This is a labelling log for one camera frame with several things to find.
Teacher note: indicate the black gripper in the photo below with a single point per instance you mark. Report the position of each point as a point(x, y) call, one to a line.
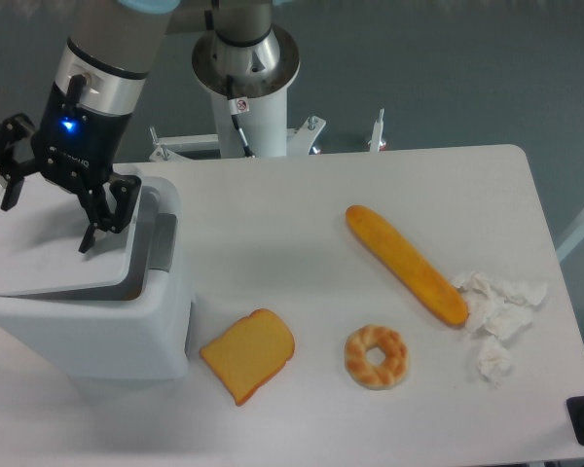
point(72, 142)

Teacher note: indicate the white trash can lid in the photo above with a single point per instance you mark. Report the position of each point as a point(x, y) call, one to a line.
point(40, 239)

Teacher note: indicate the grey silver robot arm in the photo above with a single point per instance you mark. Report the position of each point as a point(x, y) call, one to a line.
point(102, 71)

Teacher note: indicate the white plastic trash can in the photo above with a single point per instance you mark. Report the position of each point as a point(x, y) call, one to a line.
point(134, 330)

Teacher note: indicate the orange toast slice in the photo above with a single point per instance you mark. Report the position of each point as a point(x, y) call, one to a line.
point(250, 353)

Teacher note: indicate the long orange baguette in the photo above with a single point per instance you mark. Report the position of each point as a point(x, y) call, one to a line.
point(404, 260)

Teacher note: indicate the large crumpled white tissue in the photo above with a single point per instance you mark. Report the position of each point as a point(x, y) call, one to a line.
point(497, 306)

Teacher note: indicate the small crumpled white tissue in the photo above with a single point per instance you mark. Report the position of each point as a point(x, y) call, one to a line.
point(493, 361)

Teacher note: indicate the white table clamp bracket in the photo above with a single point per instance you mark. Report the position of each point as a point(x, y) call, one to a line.
point(172, 148)

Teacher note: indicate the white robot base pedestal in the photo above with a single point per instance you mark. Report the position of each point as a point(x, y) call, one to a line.
point(248, 91)

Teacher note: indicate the white clamp bolt post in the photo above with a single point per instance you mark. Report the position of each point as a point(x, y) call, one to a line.
point(377, 142)

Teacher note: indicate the braided ring bread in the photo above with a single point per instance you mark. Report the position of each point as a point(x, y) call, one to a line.
point(376, 357)

